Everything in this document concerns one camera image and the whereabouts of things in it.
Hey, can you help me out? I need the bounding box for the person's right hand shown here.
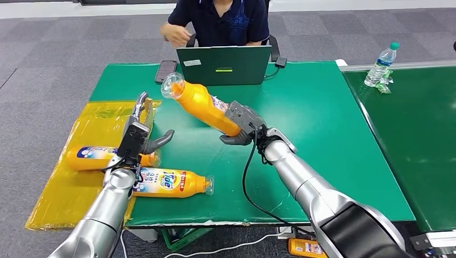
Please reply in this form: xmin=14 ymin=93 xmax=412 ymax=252
xmin=159 ymin=21 xmax=192 ymax=48

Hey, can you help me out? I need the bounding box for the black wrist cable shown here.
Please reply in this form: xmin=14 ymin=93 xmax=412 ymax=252
xmin=242 ymin=123 xmax=316 ymax=238
xmin=101 ymin=156 xmax=126 ymax=173

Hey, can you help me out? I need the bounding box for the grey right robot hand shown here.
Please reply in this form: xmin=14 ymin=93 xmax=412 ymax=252
xmin=219 ymin=100 xmax=268 ymax=147

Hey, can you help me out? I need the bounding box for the green belt conveyor table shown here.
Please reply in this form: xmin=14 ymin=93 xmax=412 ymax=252
xmin=335 ymin=59 xmax=456 ymax=258

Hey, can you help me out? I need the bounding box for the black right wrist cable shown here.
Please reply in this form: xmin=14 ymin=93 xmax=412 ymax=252
xmin=242 ymin=123 xmax=316 ymax=238

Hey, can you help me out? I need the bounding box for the green table mat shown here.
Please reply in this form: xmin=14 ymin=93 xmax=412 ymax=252
xmin=89 ymin=61 xmax=416 ymax=227

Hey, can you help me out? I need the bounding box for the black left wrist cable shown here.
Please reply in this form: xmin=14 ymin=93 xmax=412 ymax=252
xmin=101 ymin=156 xmax=126 ymax=173

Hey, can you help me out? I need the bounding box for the clear plastic water bottle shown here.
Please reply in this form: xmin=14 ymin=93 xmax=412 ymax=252
xmin=364 ymin=42 xmax=401 ymax=88

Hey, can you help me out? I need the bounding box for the black laptop charger cable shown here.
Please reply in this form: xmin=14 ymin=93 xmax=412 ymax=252
xmin=263 ymin=66 xmax=280 ymax=80

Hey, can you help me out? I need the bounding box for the yellow plastic sheet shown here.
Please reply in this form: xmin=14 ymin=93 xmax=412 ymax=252
xmin=25 ymin=99 xmax=163 ymax=232

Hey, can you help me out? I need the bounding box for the white power strip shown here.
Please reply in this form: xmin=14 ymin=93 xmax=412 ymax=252
xmin=277 ymin=226 xmax=316 ymax=240

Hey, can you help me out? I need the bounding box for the black smartphone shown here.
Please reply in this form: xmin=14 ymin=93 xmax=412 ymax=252
xmin=154 ymin=60 xmax=178 ymax=84

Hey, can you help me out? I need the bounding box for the white table leg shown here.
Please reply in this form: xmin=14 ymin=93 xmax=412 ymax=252
xmin=128 ymin=227 xmax=159 ymax=243

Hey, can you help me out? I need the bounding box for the green crumpled wrapper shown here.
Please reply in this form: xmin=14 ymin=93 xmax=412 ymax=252
xmin=374 ymin=69 xmax=395 ymax=95

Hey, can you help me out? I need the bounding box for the white floor cable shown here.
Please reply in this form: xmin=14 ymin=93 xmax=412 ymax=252
xmin=162 ymin=233 xmax=282 ymax=258

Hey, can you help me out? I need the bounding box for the person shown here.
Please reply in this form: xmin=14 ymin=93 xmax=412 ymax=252
xmin=159 ymin=0 xmax=270 ymax=49

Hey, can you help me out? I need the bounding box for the dark green laptop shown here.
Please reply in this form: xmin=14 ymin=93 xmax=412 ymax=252
xmin=176 ymin=45 xmax=273 ymax=87

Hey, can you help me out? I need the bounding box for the orange detergent bottle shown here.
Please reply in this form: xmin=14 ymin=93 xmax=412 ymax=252
xmin=160 ymin=72 xmax=243 ymax=138
xmin=66 ymin=146 xmax=162 ymax=171
xmin=132 ymin=167 xmax=215 ymax=199
xmin=288 ymin=238 xmax=329 ymax=258

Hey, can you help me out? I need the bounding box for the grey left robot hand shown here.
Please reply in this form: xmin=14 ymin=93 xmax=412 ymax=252
xmin=117 ymin=91 xmax=175 ymax=167

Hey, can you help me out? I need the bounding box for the green plastic crate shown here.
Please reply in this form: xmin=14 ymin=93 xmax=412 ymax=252
xmin=161 ymin=227 xmax=215 ymax=252

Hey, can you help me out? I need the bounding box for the black office chair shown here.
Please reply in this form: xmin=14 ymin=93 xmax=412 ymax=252
xmin=185 ymin=32 xmax=282 ymax=63

